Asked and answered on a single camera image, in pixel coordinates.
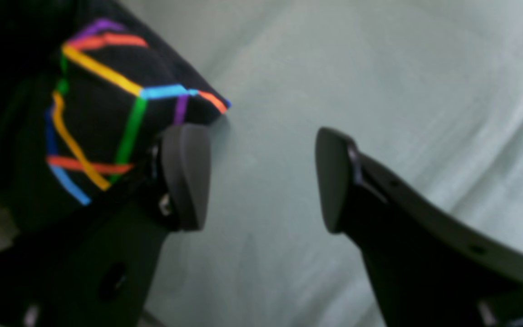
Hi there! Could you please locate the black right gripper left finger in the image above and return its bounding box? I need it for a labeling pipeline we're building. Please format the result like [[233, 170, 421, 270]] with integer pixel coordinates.
[[0, 124, 212, 327]]

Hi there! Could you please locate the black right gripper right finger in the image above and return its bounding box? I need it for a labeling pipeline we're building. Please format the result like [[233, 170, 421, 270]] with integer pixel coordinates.
[[314, 128, 523, 327]]

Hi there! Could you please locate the black t-shirt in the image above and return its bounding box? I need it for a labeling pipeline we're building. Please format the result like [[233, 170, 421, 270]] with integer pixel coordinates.
[[0, 0, 231, 233]]

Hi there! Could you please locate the green table cloth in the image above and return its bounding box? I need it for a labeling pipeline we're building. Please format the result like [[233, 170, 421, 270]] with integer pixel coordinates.
[[123, 0, 523, 327]]

